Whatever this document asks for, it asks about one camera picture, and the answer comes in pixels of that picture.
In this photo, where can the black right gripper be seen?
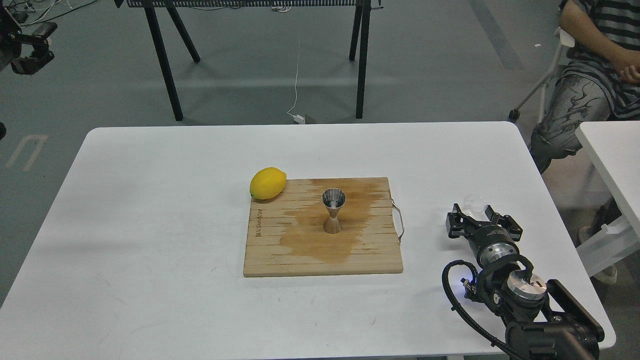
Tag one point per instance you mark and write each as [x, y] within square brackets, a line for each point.
[488, 243]

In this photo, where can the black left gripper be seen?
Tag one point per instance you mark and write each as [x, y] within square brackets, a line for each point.
[4, 40]

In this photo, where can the steel double jigger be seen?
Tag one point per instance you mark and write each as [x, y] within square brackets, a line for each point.
[333, 199]

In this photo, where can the small clear glass cup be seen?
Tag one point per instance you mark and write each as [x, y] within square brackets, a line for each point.
[473, 205]

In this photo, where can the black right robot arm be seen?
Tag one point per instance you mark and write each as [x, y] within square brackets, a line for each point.
[543, 320]

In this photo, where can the white side table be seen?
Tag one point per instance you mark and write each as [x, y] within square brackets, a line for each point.
[614, 149]

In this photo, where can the seated person striped shirt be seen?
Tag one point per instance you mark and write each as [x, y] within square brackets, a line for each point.
[601, 80]

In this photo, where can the wooden cutting board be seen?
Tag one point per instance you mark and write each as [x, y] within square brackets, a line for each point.
[286, 238]

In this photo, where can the white charger plug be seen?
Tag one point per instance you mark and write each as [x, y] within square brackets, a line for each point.
[300, 119]

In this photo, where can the yellow lemon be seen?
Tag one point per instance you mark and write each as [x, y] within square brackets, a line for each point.
[267, 183]

